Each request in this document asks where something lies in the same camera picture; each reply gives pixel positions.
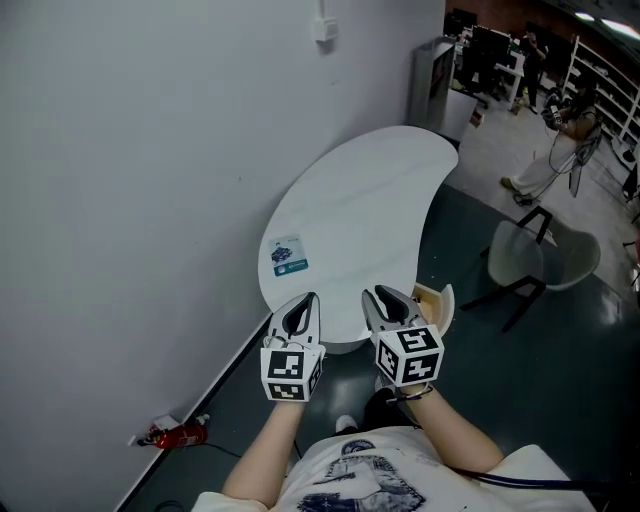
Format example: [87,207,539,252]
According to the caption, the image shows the person's right forearm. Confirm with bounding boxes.
[408,384,504,474]

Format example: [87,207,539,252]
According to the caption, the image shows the black wrist bracelet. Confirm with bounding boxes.
[387,383,434,402]

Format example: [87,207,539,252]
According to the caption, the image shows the person's black trousers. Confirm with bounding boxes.
[363,387,422,432]

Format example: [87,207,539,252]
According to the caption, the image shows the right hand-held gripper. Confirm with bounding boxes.
[361,284,446,390]

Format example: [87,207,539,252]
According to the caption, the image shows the black shoulder cable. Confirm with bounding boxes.
[449,464,601,492]

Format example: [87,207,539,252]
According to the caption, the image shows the white storage shelf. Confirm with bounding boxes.
[564,34,640,147]

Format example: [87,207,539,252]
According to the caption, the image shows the person's white printed shirt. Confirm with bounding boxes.
[192,427,596,512]

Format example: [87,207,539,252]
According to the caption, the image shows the black computer monitor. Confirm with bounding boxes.
[472,24,512,64]

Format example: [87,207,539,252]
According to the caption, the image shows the white wall junction box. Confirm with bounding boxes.
[312,14,339,44]

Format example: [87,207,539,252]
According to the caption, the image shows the white kidney-shaped table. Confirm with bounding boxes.
[257,124,460,357]

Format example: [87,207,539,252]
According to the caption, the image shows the person's left forearm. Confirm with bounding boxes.
[222,399,307,502]

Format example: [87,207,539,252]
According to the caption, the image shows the grey cabinet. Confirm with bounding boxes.
[407,35,480,146]

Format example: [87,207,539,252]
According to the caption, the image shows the wooden drawer white ribbed front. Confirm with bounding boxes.
[412,282,457,337]

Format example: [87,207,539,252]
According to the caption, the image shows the card with blue print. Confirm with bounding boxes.
[267,232,310,279]

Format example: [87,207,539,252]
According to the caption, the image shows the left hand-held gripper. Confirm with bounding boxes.
[259,291,327,403]

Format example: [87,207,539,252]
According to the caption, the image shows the grey upholstered chair black legs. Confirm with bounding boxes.
[459,204,602,334]

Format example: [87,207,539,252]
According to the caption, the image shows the red fire extinguisher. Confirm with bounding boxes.
[137,414,209,452]

